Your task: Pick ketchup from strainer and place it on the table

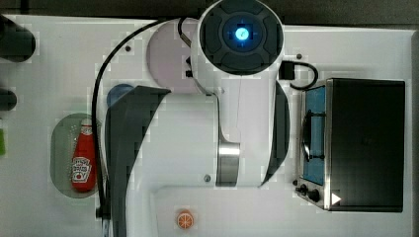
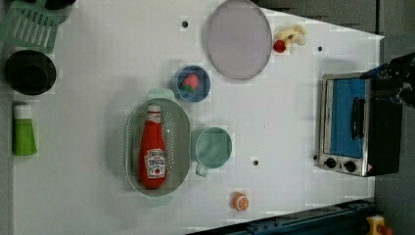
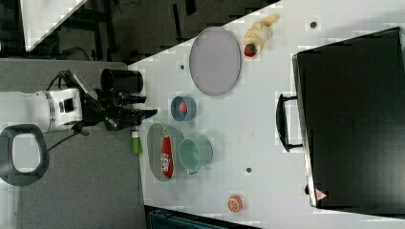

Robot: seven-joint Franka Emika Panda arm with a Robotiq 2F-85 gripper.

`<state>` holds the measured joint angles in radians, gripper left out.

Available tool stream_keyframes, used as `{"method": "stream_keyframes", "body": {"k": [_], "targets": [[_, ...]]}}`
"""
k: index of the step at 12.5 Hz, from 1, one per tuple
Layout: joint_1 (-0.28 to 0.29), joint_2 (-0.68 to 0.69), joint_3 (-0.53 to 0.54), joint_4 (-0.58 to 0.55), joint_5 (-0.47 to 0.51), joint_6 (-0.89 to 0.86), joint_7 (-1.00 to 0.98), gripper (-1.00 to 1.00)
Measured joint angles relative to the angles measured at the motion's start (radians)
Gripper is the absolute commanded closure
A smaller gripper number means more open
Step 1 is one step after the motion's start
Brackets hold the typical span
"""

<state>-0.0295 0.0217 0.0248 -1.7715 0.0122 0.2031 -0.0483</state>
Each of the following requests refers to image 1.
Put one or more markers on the lilac round plate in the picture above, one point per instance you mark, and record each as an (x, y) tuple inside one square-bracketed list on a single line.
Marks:
[(167, 56)]

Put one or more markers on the red felt ketchup bottle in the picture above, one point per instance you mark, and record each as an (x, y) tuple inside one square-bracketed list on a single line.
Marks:
[(83, 174)]

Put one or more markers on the grey-green oval strainer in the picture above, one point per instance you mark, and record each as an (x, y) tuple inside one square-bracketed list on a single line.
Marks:
[(62, 145)]

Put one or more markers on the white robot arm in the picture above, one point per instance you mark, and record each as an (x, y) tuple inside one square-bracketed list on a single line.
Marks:
[(234, 132)]

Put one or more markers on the blue bowl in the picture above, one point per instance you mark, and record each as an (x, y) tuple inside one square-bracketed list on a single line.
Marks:
[(117, 92)]

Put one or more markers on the black cylinder object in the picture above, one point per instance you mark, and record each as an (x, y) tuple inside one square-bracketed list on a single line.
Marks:
[(17, 44)]

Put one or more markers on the green tube with white cap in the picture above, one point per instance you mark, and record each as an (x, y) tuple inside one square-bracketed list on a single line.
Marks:
[(2, 142)]

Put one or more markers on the black toaster oven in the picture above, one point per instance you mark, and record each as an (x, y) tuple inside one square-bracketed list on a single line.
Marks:
[(351, 146)]

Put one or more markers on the orange slice toy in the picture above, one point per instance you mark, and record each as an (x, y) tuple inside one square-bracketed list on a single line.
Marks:
[(185, 220)]

